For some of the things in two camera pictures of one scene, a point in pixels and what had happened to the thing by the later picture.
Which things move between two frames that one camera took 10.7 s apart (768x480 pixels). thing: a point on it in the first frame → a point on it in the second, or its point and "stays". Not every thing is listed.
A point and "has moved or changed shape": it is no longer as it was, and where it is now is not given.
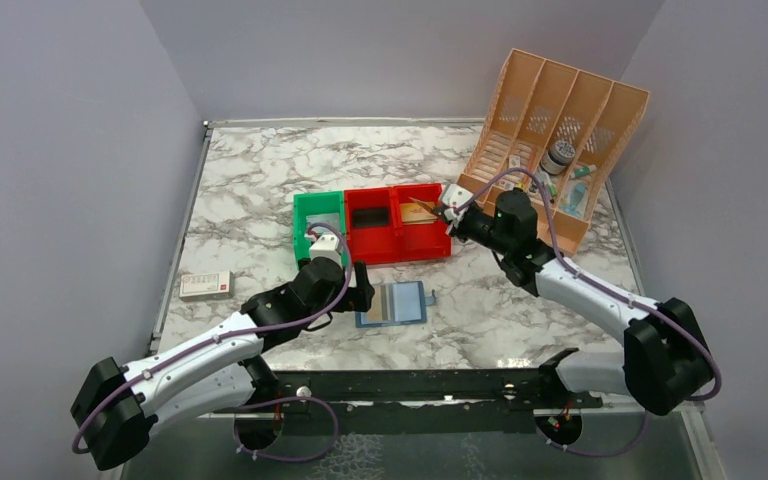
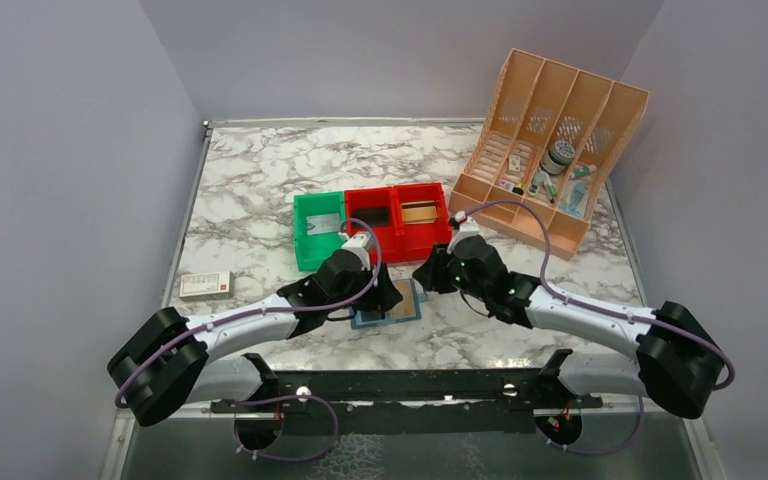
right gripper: x=457 y=226 → x=431 y=274
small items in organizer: x=533 y=189 stays
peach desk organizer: x=562 y=124 stays
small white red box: x=207 y=286 stays
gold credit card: x=375 y=312 has moved or changed shape
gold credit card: x=414 y=214 stays
